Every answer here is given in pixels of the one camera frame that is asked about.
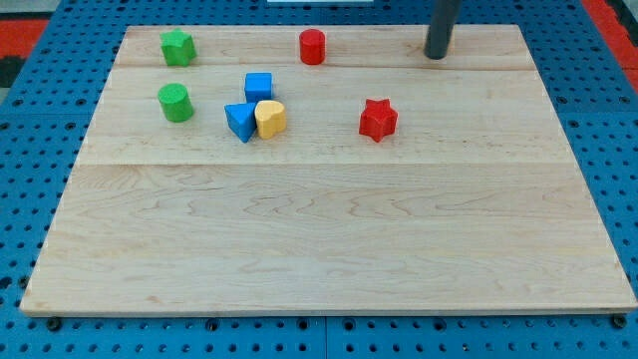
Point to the blue cube block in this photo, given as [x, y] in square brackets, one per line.
[258, 87]

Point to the yellow heart block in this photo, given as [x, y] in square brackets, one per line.
[270, 117]

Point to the red star block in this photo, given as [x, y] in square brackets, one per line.
[378, 119]

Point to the light wooden board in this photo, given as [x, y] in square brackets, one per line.
[475, 205]

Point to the blue triangle block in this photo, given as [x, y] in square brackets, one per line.
[241, 120]

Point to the red cylinder block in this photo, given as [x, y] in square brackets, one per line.
[312, 43]

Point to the green cylinder block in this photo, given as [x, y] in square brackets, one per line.
[175, 102]

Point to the green star block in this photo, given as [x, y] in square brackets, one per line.
[177, 47]

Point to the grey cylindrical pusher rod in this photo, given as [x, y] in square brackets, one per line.
[439, 35]

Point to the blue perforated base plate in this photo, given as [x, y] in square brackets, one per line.
[48, 110]

